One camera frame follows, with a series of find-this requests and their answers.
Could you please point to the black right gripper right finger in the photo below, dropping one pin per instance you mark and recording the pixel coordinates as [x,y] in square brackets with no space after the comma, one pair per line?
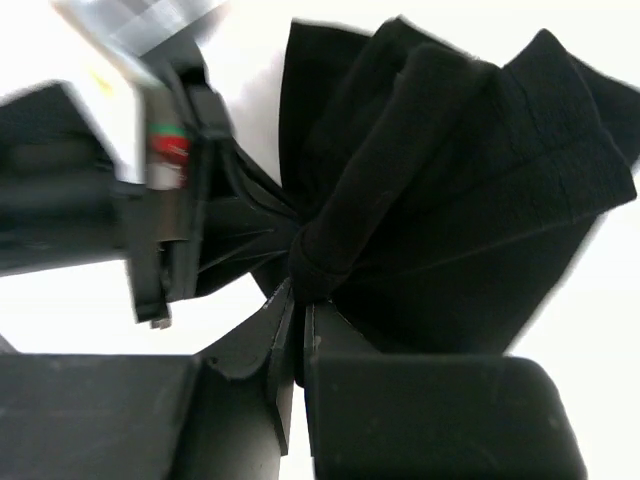
[373,415]

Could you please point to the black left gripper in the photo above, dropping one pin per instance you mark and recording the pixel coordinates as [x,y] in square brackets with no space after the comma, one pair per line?
[201,190]

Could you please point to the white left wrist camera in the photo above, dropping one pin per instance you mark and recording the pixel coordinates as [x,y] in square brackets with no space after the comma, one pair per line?
[108,40]

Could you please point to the black skirt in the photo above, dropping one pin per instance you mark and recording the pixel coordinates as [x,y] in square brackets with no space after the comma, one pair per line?
[441,197]

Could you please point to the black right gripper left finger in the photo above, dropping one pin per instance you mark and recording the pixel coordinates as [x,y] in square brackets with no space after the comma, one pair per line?
[222,413]

